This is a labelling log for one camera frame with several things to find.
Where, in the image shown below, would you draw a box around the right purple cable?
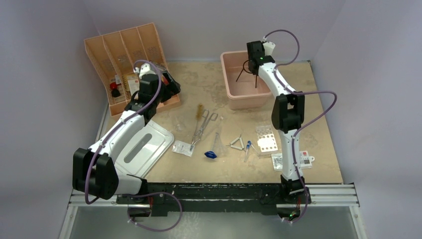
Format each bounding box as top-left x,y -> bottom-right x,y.
263,29 -> 338,225

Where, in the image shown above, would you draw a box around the white box in organizer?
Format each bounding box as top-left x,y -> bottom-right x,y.
126,74 -> 139,95

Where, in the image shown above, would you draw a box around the black mounting base rail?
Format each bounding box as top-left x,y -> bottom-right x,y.
116,182 -> 311,220

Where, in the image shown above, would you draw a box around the pink plastic bin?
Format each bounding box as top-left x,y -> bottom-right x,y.
220,51 -> 273,110

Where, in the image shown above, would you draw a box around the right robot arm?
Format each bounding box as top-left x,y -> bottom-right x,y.
246,41 -> 309,203

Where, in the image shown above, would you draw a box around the white test tube rack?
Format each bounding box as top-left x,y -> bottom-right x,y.
255,125 -> 279,154

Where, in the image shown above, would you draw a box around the white plastic lid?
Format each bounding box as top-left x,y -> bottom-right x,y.
115,121 -> 175,178

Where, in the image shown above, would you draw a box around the blue capped test tube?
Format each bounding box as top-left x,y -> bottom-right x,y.
244,141 -> 252,162

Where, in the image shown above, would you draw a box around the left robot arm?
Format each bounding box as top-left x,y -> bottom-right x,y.
72,70 -> 181,205

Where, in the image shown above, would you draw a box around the peach file organizer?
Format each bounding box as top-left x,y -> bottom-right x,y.
84,23 -> 168,120

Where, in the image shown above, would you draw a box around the black metal tripod stand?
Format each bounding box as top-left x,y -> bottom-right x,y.
235,60 -> 258,89

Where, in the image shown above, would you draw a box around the metal crucible tongs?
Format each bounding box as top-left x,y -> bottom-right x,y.
190,110 -> 218,151

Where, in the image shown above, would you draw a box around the white labelled package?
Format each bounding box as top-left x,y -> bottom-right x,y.
271,151 -> 315,172

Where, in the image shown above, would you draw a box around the small white packet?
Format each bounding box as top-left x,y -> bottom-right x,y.
172,140 -> 195,157

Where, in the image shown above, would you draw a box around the red black bottle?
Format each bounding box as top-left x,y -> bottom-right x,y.
109,82 -> 121,98

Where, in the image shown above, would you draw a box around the white clay triangle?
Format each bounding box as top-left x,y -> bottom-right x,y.
226,134 -> 245,151

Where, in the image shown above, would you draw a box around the test tube brush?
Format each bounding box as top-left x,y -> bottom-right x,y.
195,104 -> 204,131

